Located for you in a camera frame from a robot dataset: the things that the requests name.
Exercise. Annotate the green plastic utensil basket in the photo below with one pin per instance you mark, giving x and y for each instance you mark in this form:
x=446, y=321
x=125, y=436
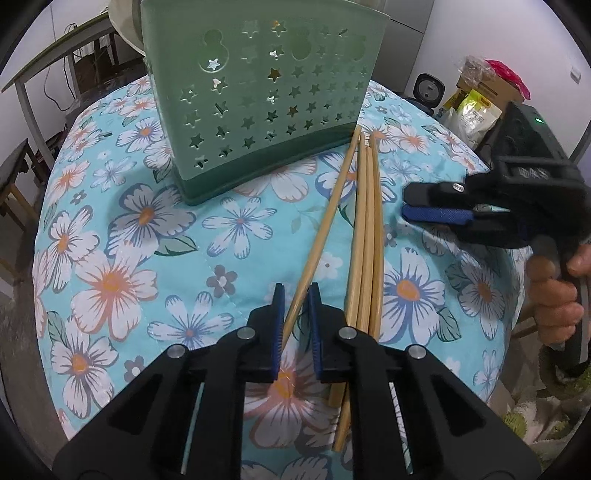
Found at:
x=258, y=115

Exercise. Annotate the grey metal cabinet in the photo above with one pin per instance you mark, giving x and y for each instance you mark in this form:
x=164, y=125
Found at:
x=406, y=46

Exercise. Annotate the green patterned cloth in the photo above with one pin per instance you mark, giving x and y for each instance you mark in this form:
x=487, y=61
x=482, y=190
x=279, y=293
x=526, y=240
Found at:
x=535, y=415

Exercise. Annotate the floral blue blanket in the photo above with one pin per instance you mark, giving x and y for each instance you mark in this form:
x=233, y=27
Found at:
x=138, y=240

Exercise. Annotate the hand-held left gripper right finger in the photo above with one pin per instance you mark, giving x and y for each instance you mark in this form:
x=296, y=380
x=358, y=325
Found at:
x=315, y=337

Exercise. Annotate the long bamboo chopstick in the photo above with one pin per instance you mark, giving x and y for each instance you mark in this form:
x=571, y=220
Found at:
x=323, y=230
x=376, y=230
x=356, y=230

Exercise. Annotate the yellow green bag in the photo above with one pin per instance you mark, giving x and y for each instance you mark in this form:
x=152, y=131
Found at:
x=475, y=115

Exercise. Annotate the person's right hand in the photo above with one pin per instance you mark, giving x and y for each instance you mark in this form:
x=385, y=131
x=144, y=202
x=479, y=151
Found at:
x=551, y=304

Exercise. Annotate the long white table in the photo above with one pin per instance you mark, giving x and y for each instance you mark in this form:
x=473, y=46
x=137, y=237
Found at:
x=46, y=55

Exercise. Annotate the white ceramic spoon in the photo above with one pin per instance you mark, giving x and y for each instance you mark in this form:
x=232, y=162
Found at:
x=124, y=23

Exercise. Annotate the black rice cooker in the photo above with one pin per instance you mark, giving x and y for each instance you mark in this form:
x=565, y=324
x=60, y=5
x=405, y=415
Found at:
x=429, y=90

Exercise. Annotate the cardboard box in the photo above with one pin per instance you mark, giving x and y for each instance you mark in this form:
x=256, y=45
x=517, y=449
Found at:
x=475, y=74

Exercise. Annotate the wooden chair with black seat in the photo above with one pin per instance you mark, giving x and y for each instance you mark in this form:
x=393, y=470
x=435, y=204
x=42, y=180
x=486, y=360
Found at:
x=14, y=170

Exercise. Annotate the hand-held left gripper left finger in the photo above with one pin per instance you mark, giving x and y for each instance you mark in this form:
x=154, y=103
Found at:
x=277, y=337

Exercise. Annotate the red plastic bag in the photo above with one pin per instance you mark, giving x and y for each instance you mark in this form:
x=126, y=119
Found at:
x=505, y=76

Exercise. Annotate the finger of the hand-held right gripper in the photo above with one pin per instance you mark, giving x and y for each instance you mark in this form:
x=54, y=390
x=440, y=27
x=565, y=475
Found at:
x=438, y=194
x=434, y=214

